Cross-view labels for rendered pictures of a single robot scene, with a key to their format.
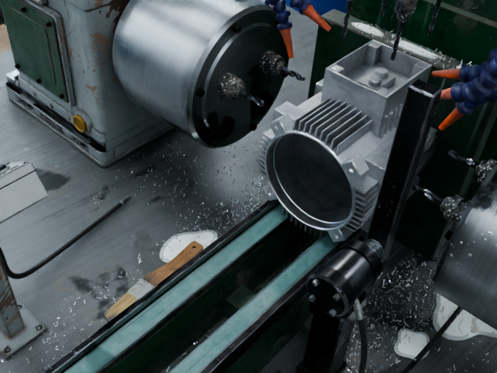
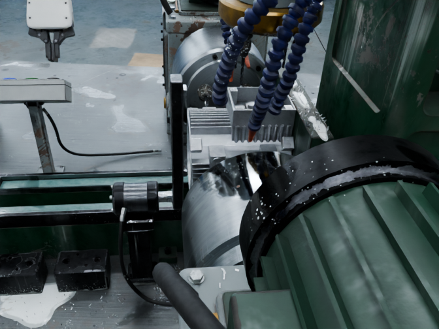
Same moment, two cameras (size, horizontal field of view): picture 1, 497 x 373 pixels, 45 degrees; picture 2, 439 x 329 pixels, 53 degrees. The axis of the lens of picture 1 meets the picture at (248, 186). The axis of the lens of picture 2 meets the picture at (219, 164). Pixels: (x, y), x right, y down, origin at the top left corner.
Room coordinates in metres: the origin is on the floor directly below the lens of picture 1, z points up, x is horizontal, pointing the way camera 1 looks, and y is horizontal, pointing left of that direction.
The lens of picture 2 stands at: (0.11, -0.65, 1.53)
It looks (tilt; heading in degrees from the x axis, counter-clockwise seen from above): 35 degrees down; 43
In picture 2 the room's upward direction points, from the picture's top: 3 degrees clockwise
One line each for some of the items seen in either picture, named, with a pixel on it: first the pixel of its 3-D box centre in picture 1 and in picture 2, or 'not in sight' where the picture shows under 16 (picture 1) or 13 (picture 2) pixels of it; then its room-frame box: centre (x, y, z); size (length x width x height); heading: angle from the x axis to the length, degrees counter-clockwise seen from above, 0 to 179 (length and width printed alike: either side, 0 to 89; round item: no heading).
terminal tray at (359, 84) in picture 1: (374, 88); (258, 113); (0.73, -0.17, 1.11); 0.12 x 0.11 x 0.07; 141
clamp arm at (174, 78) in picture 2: (396, 181); (176, 147); (0.52, -0.17, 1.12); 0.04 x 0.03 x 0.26; 141
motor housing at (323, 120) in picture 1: (347, 152); (235, 153); (0.70, -0.14, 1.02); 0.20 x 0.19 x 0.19; 141
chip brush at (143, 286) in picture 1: (159, 281); not in sight; (0.60, 0.13, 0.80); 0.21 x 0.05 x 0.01; 148
